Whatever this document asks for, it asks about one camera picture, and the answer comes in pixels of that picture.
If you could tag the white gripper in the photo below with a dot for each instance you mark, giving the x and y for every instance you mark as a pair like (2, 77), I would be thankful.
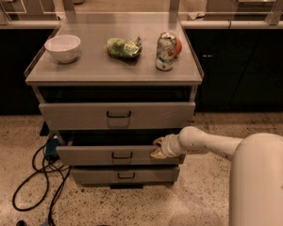
(167, 146)

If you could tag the grey drawer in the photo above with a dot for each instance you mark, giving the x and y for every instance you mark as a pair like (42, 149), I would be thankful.
(114, 176)
(102, 116)
(114, 147)

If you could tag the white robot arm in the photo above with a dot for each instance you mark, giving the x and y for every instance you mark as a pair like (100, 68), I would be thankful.
(256, 173)

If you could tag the grey drawer cabinet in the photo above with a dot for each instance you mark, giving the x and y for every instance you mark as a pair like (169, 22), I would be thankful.
(96, 76)

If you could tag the orange fruit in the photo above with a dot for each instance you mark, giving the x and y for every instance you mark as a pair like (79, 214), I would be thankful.
(178, 48)

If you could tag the green chip bag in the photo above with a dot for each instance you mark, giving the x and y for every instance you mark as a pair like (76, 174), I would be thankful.
(124, 48)

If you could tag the crushed soda can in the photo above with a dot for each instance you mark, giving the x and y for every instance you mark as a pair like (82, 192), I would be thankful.
(166, 46)

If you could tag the blue power box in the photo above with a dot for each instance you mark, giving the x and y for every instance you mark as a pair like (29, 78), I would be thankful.
(51, 147)

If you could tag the white ceramic bowl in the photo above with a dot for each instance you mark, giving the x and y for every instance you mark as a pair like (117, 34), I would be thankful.
(63, 48)

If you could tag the background grey cabinet right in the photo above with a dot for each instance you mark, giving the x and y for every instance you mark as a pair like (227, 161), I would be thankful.
(238, 10)

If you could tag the background grey cabinet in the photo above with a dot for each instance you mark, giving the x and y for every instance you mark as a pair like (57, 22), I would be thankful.
(238, 10)
(30, 10)

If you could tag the background grey cabinet left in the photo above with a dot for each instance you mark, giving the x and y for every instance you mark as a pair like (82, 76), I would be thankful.
(30, 10)

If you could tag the white rail right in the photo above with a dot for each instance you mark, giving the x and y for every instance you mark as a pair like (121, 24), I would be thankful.
(230, 25)

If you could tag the white rail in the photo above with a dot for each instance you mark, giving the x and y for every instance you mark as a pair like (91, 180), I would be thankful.
(230, 25)
(31, 25)

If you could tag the white rail left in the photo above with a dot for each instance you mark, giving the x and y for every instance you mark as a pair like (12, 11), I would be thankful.
(31, 25)

